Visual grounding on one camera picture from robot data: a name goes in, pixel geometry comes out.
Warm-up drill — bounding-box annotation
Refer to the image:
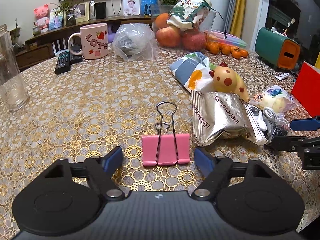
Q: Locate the yellow curtain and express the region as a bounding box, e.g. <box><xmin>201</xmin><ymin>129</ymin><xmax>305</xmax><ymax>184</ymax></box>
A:
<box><xmin>229</xmin><ymin>0</ymin><xmax>246</xmax><ymax>37</ymax></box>

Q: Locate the tangerine four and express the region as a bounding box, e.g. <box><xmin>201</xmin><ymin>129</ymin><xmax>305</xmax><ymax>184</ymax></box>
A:
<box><xmin>240</xmin><ymin>49</ymin><xmax>249</xmax><ymax>58</ymax></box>

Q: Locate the red cardboard box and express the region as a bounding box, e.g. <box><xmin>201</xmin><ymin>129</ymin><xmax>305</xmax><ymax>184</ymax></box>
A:
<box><xmin>291</xmin><ymin>62</ymin><xmax>320</xmax><ymax>117</ymax></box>

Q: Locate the baby photo frame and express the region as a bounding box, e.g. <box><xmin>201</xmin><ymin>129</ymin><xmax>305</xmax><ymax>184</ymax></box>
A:
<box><xmin>123</xmin><ymin>0</ymin><xmax>140</xmax><ymax>16</ymax></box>

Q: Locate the pink strawberry mug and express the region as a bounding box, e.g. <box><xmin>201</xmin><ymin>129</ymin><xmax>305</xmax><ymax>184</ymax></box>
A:
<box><xmin>68</xmin><ymin>23</ymin><xmax>109</xmax><ymax>60</ymax></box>

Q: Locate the tangerine three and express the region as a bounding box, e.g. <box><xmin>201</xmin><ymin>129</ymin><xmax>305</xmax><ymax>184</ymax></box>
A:
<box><xmin>232</xmin><ymin>49</ymin><xmax>241</xmax><ymax>59</ymax></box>

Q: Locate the small white paper packet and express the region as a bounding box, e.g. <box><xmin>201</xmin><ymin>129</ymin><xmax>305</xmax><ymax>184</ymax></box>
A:
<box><xmin>274</xmin><ymin>73</ymin><xmax>290</xmax><ymax>81</ymax></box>

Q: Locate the red apple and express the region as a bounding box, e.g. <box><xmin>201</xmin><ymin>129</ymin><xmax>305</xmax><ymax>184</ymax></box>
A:
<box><xmin>156</xmin><ymin>26</ymin><xmax>181</xmax><ymax>48</ymax></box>
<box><xmin>181</xmin><ymin>30</ymin><xmax>207</xmax><ymax>52</ymax></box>

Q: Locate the wooden picture frame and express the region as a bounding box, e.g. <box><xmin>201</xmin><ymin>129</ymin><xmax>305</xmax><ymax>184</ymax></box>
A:
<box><xmin>73</xmin><ymin>2</ymin><xmax>90</xmax><ymax>23</ymax></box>

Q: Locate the orange fruit in bowl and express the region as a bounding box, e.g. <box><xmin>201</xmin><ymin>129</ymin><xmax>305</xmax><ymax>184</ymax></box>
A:
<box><xmin>155</xmin><ymin>12</ymin><xmax>169</xmax><ymax>29</ymax></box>

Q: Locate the small potted grass plant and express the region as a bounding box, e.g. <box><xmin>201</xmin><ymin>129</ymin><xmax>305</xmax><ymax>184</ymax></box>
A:
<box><xmin>52</xmin><ymin>0</ymin><xmax>79</xmax><ymax>27</ymax></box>

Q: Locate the small black items bag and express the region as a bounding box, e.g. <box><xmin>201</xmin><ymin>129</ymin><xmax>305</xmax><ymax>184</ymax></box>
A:
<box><xmin>264</xmin><ymin>119</ymin><xmax>291</xmax><ymax>144</ymax></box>

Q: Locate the pink pig plush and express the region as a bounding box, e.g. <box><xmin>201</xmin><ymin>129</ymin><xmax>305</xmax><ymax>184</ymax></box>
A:
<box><xmin>34</xmin><ymin>4</ymin><xmax>49</xmax><ymax>33</ymax></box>

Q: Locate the black speaker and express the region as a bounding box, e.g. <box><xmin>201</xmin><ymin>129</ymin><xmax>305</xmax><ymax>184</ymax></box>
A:
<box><xmin>95</xmin><ymin>2</ymin><xmax>107</xmax><ymax>20</ymax></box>

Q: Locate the red apple left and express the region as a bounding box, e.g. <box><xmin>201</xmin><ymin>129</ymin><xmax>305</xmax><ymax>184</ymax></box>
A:
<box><xmin>156</xmin><ymin>26</ymin><xmax>181</xmax><ymax>48</ymax></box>

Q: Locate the wooden tv cabinet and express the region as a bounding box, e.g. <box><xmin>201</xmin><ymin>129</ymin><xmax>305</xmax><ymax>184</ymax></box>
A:
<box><xmin>15</xmin><ymin>15</ymin><xmax>156</xmax><ymax>68</ymax></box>

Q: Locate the blue box on cabinet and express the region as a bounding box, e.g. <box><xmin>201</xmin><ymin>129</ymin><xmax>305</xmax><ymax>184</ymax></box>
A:
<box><xmin>140</xmin><ymin>0</ymin><xmax>158</xmax><ymax>16</ymax></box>

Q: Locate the yellow spotted toy figure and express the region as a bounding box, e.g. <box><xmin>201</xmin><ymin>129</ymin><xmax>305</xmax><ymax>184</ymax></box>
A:
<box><xmin>209</xmin><ymin>62</ymin><xmax>249</xmax><ymax>102</ymax></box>

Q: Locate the tissue paper pack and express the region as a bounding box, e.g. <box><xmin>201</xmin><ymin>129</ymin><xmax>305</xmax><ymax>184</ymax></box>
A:
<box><xmin>170</xmin><ymin>51</ymin><xmax>216</xmax><ymax>93</ymax></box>

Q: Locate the tangerine one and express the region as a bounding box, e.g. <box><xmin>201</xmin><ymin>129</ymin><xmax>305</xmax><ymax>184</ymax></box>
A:
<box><xmin>209</xmin><ymin>43</ymin><xmax>220</xmax><ymax>55</ymax></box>

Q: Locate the silver foil snack bag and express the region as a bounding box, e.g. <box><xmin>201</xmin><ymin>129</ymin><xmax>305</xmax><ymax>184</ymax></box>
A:
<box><xmin>191</xmin><ymin>91</ymin><xmax>267</xmax><ymax>147</ymax></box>

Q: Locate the clear glass jar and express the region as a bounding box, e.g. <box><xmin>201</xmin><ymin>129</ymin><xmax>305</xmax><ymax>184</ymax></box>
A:
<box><xmin>0</xmin><ymin>24</ymin><xmax>29</xmax><ymax>112</ymax></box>

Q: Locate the clear fruit bowl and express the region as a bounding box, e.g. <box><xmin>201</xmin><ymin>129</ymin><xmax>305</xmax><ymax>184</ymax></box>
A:
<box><xmin>151</xmin><ymin>5</ymin><xmax>216</xmax><ymax>52</ymax></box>

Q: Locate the black remote control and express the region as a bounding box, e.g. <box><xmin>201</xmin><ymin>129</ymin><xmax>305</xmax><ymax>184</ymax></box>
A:
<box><xmin>54</xmin><ymin>50</ymin><xmax>71</xmax><ymax>75</ymax></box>

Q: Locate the bread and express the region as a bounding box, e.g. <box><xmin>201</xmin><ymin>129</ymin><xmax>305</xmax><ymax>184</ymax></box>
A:
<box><xmin>249</xmin><ymin>85</ymin><xmax>300</xmax><ymax>115</ymax></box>

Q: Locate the pastel folder stack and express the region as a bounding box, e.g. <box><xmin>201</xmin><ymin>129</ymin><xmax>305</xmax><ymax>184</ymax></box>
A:
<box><xmin>205</xmin><ymin>30</ymin><xmax>247</xmax><ymax>49</ymax></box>

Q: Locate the tangerine two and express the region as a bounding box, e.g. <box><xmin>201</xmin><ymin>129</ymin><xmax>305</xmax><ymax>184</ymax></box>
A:
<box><xmin>221</xmin><ymin>44</ymin><xmax>231</xmax><ymax>56</ymax></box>

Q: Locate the green white cloth bag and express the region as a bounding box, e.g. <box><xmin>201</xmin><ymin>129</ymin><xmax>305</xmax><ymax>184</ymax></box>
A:
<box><xmin>167</xmin><ymin>0</ymin><xmax>212</xmax><ymax>31</ymax></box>

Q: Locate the clear zip plastic bag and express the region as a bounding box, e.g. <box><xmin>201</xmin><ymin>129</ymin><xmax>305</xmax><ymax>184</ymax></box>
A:
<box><xmin>112</xmin><ymin>23</ymin><xmax>159</xmax><ymax>62</ymax></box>

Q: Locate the pink binder clip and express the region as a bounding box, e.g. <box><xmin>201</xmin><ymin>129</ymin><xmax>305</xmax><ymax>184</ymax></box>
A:
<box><xmin>142</xmin><ymin>101</ymin><xmax>190</xmax><ymax>167</ymax></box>

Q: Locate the green orange tissue box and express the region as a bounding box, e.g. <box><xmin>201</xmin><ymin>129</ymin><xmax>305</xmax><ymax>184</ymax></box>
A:
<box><xmin>254</xmin><ymin>27</ymin><xmax>300</xmax><ymax>70</ymax></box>

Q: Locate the red apple front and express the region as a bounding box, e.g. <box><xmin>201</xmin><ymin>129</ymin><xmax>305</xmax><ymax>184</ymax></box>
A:
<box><xmin>181</xmin><ymin>30</ymin><xmax>207</xmax><ymax>52</ymax></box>

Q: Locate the white cable charger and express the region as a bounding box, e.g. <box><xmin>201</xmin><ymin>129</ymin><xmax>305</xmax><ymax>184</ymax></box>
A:
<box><xmin>249</xmin><ymin>105</ymin><xmax>289</xmax><ymax>132</ymax></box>

